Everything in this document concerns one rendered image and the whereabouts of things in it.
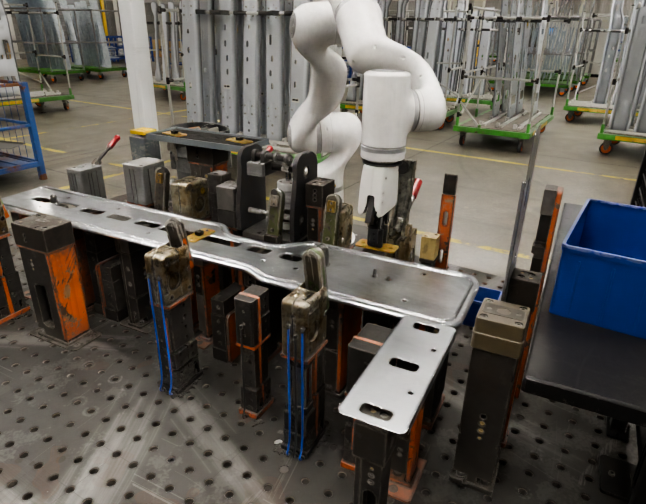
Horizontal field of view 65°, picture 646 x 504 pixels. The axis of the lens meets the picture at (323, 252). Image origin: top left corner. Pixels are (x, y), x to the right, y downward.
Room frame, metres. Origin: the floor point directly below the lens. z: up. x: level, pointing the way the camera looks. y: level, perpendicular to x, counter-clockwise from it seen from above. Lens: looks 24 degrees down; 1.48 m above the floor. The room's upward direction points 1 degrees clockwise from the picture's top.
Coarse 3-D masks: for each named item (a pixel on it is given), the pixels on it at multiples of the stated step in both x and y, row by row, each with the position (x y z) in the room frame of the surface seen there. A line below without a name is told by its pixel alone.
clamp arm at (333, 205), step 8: (328, 200) 1.18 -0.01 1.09; (336, 200) 1.18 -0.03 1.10; (328, 208) 1.17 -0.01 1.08; (336, 208) 1.17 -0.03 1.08; (328, 216) 1.17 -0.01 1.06; (336, 216) 1.16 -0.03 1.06; (328, 224) 1.17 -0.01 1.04; (336, 224) 1.16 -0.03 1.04; (328, 232) 1.16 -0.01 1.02; (336, 232) 1.16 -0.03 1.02; (328, 240) 1.16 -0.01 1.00; (336, 240) 1.16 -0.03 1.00
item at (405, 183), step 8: (408, 160) 1.11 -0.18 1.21; (416, 160) 1.11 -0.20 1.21; (400, 168) 1.07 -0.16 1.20; (408, 168) 1.07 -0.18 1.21; (400, 176) 1.10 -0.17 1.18; (408, 176) 1.10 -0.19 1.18; (400, 184) 1.10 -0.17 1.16; (408, 184) 1.09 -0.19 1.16; (400, 192) 1.10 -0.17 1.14; (408, 192) 1.08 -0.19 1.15; (400, 200) 1.10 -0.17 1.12; (408, 200) 1.08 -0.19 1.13; (392, 208) 1.09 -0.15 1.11; (400, 208) 1.09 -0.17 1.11; (408, 208) 1.08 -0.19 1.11; (392, 216) 1.09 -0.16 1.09; (400, 216) 1.09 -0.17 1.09; (408, 216) 1.09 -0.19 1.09; (392, 224) 1.09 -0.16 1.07; (392, 232) 1.08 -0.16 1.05
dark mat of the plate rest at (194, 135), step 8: (184, 136) 1.59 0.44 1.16; (192, 136) 1.59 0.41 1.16; (200, 136) 1.59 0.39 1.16; (208, 136) 1.59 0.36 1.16; (216, 136) 1.60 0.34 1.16; (224, 136) 1.60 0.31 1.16; (232, 136) 1.60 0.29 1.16; (232, 144) 1.48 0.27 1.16; (240, 144) 1.49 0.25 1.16; (248, 144) 1.49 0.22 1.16
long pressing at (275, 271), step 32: (32, 192) 1.49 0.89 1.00; (64, 192) 1.50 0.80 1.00; (96, 224) 1.23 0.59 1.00; (128, 224) 1.24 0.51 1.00; (160, 224) 1.25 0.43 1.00; (192, 224) 1.25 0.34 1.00; (224, 224) 1.24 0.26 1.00; (224, 256) 1.05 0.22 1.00; (256, 256) 1.05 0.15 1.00; (352, 256) 1.06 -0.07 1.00; (384, 256) 1.06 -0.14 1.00; (288, 288) 0.92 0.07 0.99; (352, 288) 0.91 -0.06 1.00; (384, 288) 0.91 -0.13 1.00; (416, 288) 0.91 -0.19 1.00; (448, 288) 0.91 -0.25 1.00; (448, 320) 0.79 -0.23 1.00
